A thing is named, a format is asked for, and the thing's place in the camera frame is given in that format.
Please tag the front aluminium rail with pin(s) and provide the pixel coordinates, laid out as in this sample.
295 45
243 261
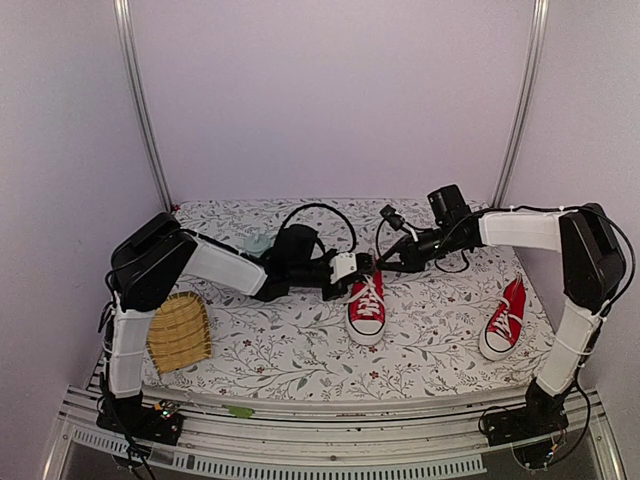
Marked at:
425 438

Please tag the aluminium frame post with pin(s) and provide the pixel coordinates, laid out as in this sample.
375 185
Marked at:
526 93
124 25

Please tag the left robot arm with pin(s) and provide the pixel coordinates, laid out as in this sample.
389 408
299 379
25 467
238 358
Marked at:
145 268

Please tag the red sneaker with laces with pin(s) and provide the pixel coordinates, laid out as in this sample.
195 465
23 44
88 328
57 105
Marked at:
366 311

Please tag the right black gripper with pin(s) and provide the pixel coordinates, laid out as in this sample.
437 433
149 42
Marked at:
412 260

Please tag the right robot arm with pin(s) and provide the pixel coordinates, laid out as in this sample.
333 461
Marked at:
593 260

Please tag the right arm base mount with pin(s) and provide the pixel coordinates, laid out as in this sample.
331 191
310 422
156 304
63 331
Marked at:
536 418

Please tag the right aluminium frame post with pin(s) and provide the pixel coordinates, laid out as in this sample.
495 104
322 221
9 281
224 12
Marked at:
526 93

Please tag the woven bamboo basket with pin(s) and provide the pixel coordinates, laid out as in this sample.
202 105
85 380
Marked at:
179 334

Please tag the green tape piece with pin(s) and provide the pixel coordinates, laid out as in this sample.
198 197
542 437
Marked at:
240 411

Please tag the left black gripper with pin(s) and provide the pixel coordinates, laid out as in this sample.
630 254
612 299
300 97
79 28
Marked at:
344 283

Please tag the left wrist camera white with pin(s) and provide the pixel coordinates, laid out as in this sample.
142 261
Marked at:
348 263

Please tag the left aluminium frame post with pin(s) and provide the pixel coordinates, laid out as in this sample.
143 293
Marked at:
124 25

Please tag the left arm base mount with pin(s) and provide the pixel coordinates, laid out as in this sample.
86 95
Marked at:
140 422

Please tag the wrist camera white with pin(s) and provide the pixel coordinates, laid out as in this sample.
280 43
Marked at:
348 263
398 222

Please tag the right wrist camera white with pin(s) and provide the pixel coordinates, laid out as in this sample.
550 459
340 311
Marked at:
398 222

